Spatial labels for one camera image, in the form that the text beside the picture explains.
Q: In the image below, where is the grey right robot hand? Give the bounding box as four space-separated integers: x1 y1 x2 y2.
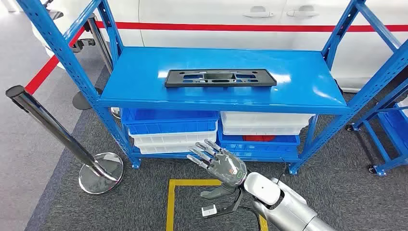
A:
186 139 248 201

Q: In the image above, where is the black plastic car part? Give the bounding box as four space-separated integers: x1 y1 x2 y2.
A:
164 68 277 88

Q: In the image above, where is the blue steel shelf rack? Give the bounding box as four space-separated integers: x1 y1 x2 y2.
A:
16 0 408 176

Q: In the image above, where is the red plastic object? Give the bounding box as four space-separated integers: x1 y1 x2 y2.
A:
242 135 276 142

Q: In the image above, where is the white plastic bin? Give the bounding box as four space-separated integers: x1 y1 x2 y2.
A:
397 97 408 117
135 141 200 155
220 111 316 130
222 126 305 136
128 122 219 147

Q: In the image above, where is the blue plastic bin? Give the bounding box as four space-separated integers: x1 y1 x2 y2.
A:
121 107 220 135
381 103 408 151
217 122 301 151

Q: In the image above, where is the yellow floor tape square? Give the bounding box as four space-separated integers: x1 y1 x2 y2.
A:
166 179 269 231

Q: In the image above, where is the red barrier belt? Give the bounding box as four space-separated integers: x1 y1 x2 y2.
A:
95 21 408 33
25 27 86 95

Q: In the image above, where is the blue wheeled rack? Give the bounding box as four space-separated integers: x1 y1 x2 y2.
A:
345 75 408 177

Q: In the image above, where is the white car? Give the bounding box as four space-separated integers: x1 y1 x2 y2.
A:
32 0 408 94

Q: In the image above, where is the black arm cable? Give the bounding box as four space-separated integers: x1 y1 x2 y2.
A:
236 205 263 231

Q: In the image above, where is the black stanchion post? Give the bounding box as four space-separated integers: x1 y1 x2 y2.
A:
72 88 103 111

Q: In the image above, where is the chrome stanchion post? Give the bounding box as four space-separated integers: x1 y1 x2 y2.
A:
5 85 124 195
85 13 122 119

